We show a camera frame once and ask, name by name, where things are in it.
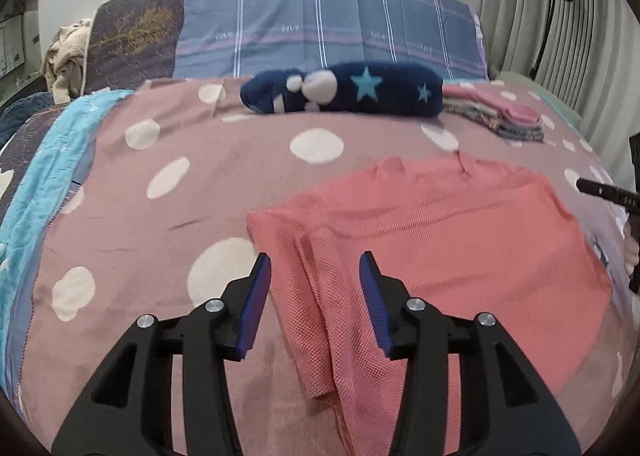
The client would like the person's right hand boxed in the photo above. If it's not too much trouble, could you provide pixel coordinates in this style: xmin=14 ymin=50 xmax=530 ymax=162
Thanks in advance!
xmin=623 ymin=222 xmax=640 ymax=278

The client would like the light blue blanket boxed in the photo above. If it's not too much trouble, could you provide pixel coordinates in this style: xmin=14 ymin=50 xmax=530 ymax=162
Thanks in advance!
xmin=0 ymin=89 xmax=133 ymax=387

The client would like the salmon pink sweater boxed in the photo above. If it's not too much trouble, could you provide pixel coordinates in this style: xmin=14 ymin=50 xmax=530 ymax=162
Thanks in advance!
xmin=246 ymin=153 xmax=615 ymax=456

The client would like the navy star fleece garment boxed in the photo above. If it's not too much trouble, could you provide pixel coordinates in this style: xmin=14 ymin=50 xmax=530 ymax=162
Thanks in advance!
xmin=239 ymin=61 xmax=445 ymax=118

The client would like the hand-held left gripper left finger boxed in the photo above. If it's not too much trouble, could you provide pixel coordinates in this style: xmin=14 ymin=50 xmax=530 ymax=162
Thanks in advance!
xmin=50 ymin=252 xmax=273 ymax=456

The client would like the beige clothes pile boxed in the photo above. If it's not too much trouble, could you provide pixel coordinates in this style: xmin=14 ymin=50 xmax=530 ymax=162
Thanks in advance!
xmin=41 ymin=19 xmax=93 ymax=102

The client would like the dark tree-print pillow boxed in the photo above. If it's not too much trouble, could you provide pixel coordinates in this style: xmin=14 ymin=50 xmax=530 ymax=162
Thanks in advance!
xmin=82 ymin=0 xmax=193 ymax=97

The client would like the dark blue knit blanket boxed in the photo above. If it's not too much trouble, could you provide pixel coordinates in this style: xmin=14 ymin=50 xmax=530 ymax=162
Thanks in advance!
xmin=0 ymin=91 xmax=56 ymax=147

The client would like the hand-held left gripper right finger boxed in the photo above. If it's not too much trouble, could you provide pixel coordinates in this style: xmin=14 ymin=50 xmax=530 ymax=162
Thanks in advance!
xmin=359 ymin=251 xmax=583 ymax=456

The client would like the pink folded garment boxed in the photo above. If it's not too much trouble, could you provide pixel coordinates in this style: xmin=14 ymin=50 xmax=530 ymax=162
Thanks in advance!
xmin=442 ymin=84 xmax=543 ymax=127

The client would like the white pleated curtain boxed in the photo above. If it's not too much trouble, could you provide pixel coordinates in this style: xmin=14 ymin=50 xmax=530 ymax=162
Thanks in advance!
xmin=480 ymin=0 xmax=640 ymax=177

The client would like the arched wall mirror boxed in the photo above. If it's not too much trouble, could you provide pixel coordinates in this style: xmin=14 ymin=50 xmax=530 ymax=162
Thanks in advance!
xmin=0 ymin=0 xmax=46 ymax=97

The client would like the blue plaid pillow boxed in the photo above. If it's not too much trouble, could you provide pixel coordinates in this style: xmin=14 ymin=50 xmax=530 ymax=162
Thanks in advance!
xmin=172 ymin=0 xmax=488 ymax=82

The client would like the blue-grey patterned folded garment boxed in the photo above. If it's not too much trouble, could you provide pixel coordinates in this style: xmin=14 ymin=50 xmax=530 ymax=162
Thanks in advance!
xmin=445 ymin=104 xmax=546 ymax=143

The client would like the pink polka-dot bedspread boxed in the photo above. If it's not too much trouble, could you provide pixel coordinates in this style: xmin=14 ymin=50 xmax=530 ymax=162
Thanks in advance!
xmin=0 ymin=76 xmax=640 ymax=456

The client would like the green pillow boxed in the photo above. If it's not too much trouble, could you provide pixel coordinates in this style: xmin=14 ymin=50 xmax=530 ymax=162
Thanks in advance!
xmin=497 ymin=70 xmax=583 ymax=117

